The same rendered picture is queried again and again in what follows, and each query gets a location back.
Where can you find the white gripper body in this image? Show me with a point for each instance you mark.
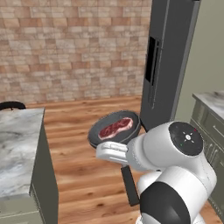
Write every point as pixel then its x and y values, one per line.
pixel 112 151

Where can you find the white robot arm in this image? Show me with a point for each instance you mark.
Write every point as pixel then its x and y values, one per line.
pixel 178 163

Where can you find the black frying pan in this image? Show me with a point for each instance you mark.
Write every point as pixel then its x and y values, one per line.
pixel 116 128

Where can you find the red raw steak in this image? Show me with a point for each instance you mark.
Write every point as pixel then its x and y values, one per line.
pixel 116 127

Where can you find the grey kitchen island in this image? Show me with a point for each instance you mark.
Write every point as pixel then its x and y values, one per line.
pixel 23 163

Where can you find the grey-green base cupboards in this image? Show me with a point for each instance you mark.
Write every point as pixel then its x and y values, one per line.
pixel 211 137

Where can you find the dark grey fridge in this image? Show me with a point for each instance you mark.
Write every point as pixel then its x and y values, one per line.
pixel 166 61

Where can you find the black stool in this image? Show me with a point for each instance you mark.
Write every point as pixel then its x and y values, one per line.
pixel 11 105

